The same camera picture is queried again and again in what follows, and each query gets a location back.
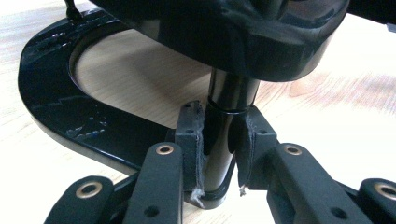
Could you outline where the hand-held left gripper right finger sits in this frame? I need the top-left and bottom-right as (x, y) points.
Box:
(234, 105), (278, 196)

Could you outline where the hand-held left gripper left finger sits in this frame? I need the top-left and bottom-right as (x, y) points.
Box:
(174, 100), (206, 200)

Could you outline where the black wavy tray stand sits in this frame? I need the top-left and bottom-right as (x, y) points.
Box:
(17, 0), (351, 210)

